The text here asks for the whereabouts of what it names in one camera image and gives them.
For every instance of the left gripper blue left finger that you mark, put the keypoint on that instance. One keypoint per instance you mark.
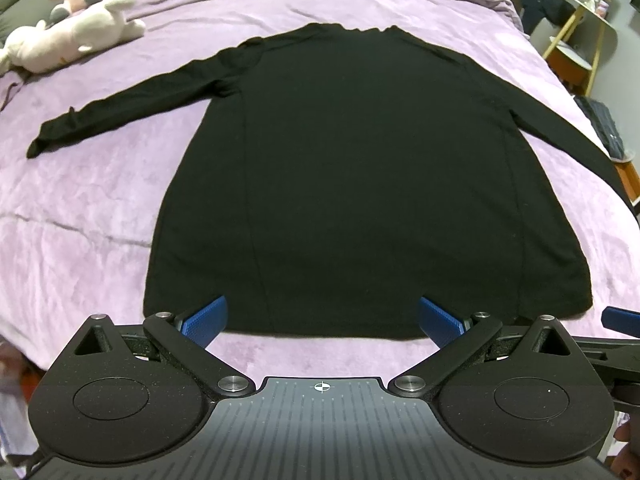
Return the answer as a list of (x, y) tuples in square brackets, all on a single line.
[(203, 324)]

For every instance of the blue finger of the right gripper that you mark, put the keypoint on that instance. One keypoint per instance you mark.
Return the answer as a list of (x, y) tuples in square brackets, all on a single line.
[(621, 321)]

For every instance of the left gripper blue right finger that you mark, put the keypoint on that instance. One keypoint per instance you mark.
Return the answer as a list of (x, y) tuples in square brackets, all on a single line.
[(437, 324)]

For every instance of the black long-sleeve shirt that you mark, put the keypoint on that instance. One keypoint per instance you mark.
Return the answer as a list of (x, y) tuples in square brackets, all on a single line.
[(340, 176)]

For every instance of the dark clothes on chair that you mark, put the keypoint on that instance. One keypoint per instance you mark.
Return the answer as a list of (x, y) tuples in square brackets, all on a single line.
[(556, 12)]

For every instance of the person's right hand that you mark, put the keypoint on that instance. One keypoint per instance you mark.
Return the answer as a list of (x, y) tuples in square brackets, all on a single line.
[(626, 463)]

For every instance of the purple bed blanket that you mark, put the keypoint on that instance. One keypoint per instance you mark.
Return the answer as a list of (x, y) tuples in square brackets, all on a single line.
[(76, 224)]

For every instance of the yellow-legged side table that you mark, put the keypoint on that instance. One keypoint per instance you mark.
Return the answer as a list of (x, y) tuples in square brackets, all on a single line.
[(576, 51)]

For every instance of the white plush bunny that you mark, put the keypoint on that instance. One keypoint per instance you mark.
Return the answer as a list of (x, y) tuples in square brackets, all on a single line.
[(41, 48)]

